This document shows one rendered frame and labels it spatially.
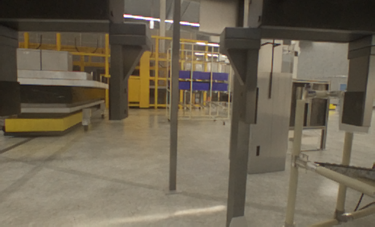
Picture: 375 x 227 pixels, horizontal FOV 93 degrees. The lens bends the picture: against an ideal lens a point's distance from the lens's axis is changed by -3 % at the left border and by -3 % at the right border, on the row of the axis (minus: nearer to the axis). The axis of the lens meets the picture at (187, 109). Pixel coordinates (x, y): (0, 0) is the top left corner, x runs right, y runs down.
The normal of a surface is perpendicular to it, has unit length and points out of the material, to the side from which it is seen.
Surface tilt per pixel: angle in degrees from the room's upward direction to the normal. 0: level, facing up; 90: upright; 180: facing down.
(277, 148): 90
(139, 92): 90
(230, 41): 90
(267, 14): 90
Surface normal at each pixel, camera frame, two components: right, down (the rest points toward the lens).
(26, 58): 0.26, 0.09
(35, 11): 0.01, 0.09
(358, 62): -1.00, -0.03
